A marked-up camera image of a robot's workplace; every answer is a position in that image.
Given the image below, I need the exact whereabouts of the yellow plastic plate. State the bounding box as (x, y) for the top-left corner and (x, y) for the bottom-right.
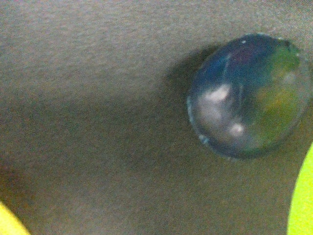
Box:
(0, 202), (30, 235)

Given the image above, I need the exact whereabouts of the black tablecloth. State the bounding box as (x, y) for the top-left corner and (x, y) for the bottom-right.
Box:
(0, 0), (313, 235)

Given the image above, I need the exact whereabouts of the green plastic cup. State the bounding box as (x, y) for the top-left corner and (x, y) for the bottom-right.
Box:
(287, 146), (313, 235)

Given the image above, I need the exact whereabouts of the dark blue marble ball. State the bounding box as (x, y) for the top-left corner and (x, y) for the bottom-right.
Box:
(187, 33), (313, 159)

